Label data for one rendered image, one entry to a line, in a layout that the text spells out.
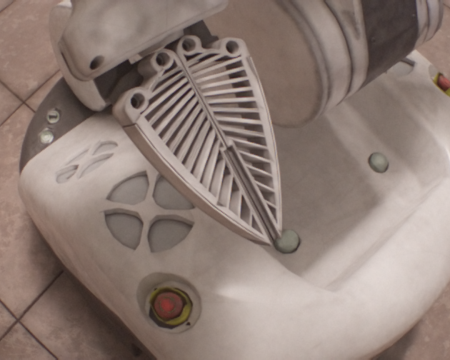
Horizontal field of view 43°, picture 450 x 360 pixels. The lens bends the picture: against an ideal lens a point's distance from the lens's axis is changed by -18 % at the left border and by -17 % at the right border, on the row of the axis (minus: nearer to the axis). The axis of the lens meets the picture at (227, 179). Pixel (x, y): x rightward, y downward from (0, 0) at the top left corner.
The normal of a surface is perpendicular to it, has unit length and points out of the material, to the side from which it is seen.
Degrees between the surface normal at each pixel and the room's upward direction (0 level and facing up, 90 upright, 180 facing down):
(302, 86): 87
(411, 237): 0
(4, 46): 0
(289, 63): 87
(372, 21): 70
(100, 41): 48
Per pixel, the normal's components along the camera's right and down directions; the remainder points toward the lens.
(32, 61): 0.07, -0.54
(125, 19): 0.47, 0.09
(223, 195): -0.87, -0.15
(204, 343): -0.03, 0.12
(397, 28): 0.64, 0.43
